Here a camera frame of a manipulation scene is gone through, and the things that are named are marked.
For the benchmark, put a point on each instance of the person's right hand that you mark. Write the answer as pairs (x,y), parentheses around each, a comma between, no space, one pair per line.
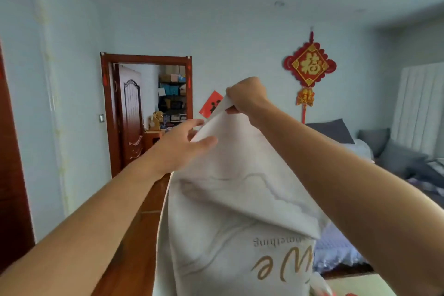
(249,96)

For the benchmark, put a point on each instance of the person's left hand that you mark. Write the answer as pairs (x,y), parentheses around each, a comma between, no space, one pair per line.
(180,151)

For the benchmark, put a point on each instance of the plain white tablecloth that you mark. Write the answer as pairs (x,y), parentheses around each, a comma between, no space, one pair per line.
(236,209)

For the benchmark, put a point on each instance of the person's left forearm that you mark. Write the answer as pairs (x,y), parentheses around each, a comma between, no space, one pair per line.
(86,230)

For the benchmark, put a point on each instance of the person's right forearm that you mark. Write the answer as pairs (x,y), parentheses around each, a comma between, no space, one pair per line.
(364,195)

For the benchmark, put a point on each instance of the orange brown wooden cabinet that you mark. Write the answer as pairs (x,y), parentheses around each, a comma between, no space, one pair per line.
(152,139)

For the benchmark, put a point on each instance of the golden figurine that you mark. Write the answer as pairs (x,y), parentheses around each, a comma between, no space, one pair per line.
(156,120)

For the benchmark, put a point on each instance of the red diamond paper poster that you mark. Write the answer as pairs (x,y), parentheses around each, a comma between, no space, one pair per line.
(210,106)

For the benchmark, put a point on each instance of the cluttered storage shelf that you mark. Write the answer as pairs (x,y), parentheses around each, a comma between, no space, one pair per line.
(171,98)

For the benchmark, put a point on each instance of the brown panelled inner door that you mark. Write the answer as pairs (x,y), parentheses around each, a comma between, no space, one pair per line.
(130,115)

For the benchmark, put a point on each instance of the red gold knot decoration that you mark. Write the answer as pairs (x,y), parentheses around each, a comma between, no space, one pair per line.
(309,65)

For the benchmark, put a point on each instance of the grey pillow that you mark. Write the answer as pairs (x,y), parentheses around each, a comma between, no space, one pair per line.
(399,158)
(374,141)
(333,131)

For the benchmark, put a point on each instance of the round ceiling downlight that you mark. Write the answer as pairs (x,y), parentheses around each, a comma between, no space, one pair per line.
(279,3)

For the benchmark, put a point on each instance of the dark brown wooden door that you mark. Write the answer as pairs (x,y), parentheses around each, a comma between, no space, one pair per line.
(14,167)

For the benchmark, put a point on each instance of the purple quilted sofa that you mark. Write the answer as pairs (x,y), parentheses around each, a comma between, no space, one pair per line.
(340,254)

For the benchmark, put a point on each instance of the cream marble table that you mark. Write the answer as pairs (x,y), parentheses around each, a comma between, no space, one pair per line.
(357,287)

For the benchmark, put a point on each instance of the red brown doorway frame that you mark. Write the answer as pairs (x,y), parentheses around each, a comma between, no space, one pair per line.
(108,115)

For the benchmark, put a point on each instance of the white wall switch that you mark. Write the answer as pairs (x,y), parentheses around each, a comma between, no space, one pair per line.
(101,118)

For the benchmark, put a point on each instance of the white wall radiator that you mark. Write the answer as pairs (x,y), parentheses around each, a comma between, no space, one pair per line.
(419,108)

